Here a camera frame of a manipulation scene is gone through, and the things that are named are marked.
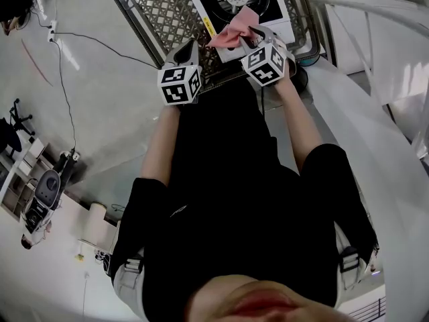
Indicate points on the cream paper roll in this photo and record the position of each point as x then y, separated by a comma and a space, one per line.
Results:
97, 211

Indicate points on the black waste bin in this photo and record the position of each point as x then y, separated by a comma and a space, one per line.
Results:
301, 79

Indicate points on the white power strip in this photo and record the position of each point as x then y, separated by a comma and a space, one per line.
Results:
52, 30

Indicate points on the pink cloth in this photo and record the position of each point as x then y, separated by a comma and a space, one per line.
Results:
231, 34

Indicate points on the person's right forearm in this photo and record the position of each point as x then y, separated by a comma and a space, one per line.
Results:
298, 122

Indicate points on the black metal railing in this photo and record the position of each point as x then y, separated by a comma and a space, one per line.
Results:
368, 310

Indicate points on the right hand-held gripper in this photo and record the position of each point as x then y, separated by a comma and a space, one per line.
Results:
264, 69

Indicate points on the black office chair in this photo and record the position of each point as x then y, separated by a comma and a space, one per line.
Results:
16, 126

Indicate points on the person's black shirt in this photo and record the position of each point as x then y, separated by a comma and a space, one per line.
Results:
234, 233

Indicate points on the person's black trousers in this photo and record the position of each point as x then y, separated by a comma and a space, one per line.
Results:
218, 126

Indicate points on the white cubby cabinet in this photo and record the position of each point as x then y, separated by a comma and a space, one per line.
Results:
16, 183

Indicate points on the blue waste bin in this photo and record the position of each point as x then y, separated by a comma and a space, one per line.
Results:
306, 60

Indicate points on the brown lattice metal table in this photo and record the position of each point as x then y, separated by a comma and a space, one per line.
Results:
157, 18

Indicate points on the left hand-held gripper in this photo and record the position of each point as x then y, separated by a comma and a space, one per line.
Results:
174, 79

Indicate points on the person's chin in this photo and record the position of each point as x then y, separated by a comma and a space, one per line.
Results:
268, 300

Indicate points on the white portable gas stove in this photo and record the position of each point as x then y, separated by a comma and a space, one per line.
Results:
228, 56

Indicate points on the person's left forearm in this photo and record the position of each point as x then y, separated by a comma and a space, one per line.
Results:
157, 143

